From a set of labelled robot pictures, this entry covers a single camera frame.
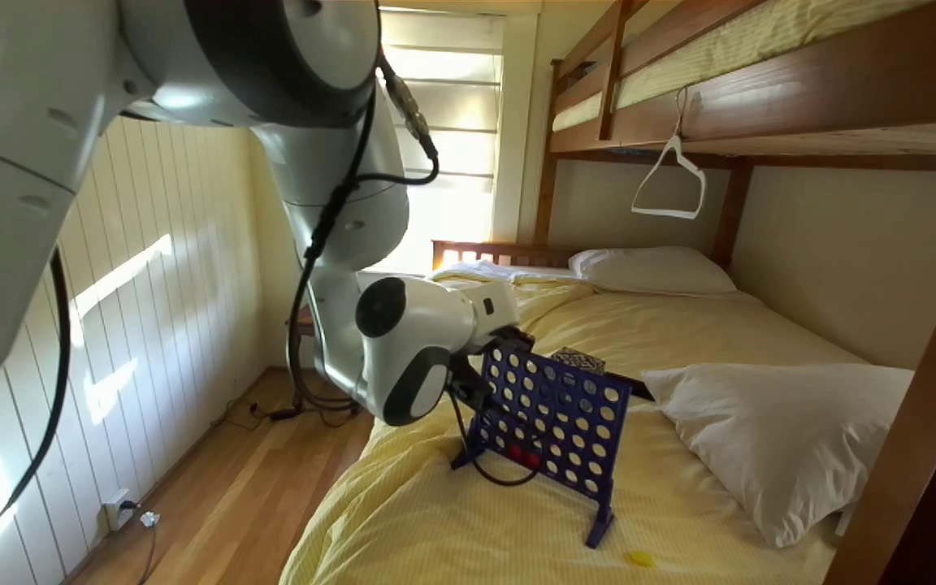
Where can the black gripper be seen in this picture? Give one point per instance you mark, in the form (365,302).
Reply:
(465,382)

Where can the orange game chip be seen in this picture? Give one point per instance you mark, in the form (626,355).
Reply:
(524,455)

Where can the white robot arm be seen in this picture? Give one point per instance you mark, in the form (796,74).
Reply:
(312,90)

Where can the blue connect four gameboard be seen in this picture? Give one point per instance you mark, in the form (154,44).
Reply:
(556,408)

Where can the yellow game chip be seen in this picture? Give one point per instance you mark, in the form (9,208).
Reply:
(639,555)

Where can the white pillow near gameboard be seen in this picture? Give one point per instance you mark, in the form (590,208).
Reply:
(789,443)

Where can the yellow striped bed sheet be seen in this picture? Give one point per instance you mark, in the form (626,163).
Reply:
(403,513)

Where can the white plastic clothes hanger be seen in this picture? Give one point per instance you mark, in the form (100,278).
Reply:
(673,183)

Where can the upper bunk mattress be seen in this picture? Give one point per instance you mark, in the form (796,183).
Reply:
(757,32)

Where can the white pillow near wall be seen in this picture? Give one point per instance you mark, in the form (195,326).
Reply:
(659,269)

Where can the wooden bunk bed frame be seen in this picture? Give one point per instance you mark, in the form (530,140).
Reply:
(854,98)

